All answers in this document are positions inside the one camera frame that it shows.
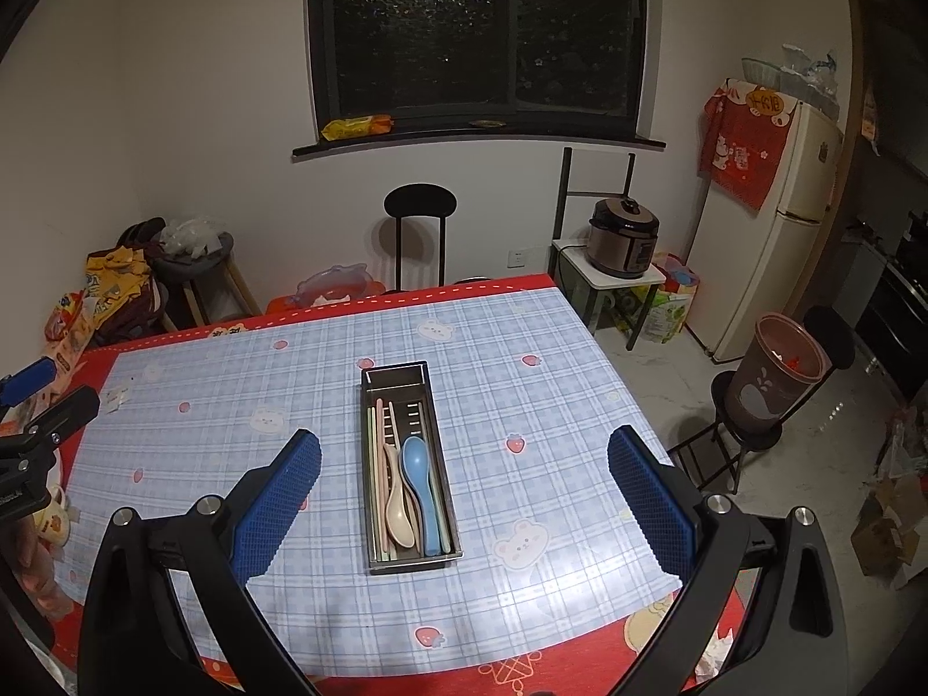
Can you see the kitchen stove counter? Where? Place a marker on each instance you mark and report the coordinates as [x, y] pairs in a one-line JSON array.
[[892, 304]]

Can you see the plastic bags on refrigerator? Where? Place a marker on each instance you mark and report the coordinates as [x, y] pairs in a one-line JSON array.
[[797, 76]]

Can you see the pink snack packet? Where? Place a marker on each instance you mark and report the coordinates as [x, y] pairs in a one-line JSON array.
[[69, 359]]

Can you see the green printed shopping bag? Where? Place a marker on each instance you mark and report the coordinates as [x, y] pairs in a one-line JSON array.
[[663, 304]]

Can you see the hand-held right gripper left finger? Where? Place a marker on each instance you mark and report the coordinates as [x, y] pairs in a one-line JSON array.
[[279, 497]]

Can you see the dark window with sill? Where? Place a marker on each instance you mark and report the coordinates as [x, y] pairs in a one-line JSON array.
[[471, 29]]

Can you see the metal utensil tray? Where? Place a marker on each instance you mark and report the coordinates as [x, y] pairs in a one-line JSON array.
[[395, 381]]

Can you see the blue spoon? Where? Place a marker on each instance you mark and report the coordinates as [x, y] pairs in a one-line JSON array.
[[420, 464]]

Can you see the wall socket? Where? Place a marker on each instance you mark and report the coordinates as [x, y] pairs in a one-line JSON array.
[[517, 258]]

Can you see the person's left hand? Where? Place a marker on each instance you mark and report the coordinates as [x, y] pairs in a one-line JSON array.
[[43, 580]]

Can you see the red hanging cloth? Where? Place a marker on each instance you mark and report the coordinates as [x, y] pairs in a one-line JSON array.
[[739, 145]]

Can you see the blue plaid bear-print mat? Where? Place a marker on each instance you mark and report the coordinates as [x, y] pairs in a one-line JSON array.
[[544, 391]]

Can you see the wooden stool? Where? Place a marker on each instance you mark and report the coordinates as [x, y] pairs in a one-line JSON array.
[[217, 283]]

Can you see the cardboard boxes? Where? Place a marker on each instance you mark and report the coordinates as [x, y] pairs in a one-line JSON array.
[[888, 529]]

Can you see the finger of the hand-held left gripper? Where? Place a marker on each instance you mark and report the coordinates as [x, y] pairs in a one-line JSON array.
[[65, 413], [29, 377]]

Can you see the white paper tag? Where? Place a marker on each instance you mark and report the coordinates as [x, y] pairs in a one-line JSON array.
[[114, 400]]

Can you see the red snack packet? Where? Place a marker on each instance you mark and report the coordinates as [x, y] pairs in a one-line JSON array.
[[69, 315]]

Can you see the beige spoon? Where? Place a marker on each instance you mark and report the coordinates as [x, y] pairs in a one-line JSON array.
[[399, 522]]

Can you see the brown plastic bin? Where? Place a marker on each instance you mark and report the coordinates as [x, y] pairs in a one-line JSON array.
[[772, 377]]

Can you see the cream refrigerator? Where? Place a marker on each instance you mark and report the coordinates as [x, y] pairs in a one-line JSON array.
[[783, 232]]

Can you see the yellow-rimmed printed mug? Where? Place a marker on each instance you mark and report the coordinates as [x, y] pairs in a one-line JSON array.
[[52, 522]]

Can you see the clear bluish plastic lid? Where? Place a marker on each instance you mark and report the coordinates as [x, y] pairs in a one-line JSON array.
[[333, 284]]

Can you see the rice cooker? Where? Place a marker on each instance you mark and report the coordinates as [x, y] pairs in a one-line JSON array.
[[623, 239]]

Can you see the yellow orange packet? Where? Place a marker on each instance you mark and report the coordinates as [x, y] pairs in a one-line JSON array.
[[355, 127]]

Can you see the crumpled plastic bag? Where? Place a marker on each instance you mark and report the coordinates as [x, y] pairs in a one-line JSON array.
[[185, 236]]

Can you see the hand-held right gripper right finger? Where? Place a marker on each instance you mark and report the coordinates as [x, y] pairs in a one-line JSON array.
[[652, 504]]

